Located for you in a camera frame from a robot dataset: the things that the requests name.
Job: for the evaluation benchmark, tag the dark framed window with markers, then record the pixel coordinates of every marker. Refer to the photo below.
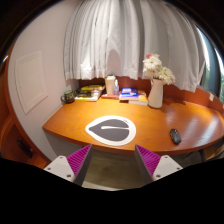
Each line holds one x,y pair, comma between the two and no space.
213,70

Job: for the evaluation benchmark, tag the white flower bouquet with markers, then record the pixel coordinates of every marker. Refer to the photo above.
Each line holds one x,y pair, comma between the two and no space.
156,68

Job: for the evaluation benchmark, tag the dark green mug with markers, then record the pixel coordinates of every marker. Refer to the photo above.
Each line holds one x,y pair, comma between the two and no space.
69,96

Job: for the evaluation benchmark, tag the clear spray bottle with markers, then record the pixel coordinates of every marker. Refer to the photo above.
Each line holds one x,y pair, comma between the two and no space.
116,89

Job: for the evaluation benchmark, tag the black computer mouse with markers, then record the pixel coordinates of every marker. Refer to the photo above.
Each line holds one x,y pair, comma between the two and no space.
175,136

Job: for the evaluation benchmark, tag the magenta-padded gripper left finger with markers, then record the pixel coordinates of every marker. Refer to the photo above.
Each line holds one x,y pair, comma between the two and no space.
79,159

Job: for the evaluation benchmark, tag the white and grey mouse pad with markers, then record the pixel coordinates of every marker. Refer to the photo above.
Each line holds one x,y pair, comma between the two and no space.
111,130

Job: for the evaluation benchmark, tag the white pleated curtain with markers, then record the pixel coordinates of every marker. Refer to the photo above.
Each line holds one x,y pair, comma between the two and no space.
126,36

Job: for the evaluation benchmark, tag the orange yellow book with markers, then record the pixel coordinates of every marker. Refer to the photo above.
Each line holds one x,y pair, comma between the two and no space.
141,100

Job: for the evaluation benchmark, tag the cream yellow book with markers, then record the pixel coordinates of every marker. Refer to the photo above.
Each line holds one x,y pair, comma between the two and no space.
86,98

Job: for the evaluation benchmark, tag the white ceramic vase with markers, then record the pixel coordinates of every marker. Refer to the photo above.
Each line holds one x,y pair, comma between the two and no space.
156,95

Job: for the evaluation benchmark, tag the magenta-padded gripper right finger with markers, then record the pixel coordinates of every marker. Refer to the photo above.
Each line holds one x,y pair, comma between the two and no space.
148,160

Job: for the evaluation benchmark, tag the small white wall switch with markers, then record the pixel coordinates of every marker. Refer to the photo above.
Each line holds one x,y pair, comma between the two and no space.
211,97

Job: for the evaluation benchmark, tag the yellow and black book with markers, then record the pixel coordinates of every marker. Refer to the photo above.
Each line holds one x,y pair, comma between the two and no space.
90,88

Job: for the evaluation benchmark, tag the cream lidded tumbler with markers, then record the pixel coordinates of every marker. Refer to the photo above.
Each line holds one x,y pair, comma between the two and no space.
110,85

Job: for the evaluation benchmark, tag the white wall panel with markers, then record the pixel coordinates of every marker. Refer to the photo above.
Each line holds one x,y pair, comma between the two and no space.
30,81

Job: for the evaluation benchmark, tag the thin red book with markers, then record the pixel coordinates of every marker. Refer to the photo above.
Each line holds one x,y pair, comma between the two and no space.
108,96

